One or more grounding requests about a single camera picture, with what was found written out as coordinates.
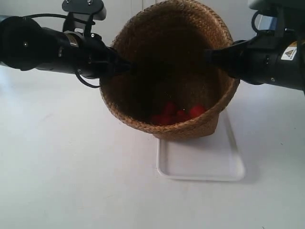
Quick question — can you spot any red cylinder left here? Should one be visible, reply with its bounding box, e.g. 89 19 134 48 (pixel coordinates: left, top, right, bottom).
151 114 172 125

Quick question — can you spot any red cylinder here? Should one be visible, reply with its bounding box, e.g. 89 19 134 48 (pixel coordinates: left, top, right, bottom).
176 110 190 123
162 101 178 115
188 104 206 118
151 114 172 125

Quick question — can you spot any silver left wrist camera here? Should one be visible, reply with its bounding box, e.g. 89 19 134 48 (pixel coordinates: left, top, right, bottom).
61 0 107 21

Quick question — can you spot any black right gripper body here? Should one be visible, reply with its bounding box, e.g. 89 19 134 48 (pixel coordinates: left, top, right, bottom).
227 35 298 86

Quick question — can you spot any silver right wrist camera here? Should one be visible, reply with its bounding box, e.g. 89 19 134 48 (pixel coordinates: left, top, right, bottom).
248 0 305 29

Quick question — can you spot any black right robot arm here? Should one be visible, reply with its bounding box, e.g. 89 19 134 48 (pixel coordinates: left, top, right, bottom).
203 34 305 91

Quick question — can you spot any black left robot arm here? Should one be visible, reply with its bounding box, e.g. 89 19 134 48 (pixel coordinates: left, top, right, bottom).
0 16 136 81

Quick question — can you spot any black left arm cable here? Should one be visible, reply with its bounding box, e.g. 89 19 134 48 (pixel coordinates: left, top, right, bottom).
23 13 102 89

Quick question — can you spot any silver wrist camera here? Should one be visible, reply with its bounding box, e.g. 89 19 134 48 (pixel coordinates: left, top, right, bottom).
61 0 107 21
248 0 305 29

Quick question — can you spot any white rectangular plastic tray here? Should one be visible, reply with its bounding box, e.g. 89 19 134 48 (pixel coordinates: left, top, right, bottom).
156 110 246 182

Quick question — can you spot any red cylinder right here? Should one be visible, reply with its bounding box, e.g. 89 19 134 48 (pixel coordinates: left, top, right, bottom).
188 104 206 118

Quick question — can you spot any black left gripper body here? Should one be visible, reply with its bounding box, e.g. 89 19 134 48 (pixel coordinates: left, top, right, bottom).
57 31 119 79

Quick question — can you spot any brown woven basket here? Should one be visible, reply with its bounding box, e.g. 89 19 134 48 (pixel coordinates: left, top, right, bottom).
100 0 240 140

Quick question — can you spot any red cylinder front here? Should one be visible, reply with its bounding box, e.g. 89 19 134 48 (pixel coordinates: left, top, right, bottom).
176 110 190 123

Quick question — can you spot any red cylinder upper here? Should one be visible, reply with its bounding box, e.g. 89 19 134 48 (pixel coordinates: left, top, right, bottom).
162 101 178 115

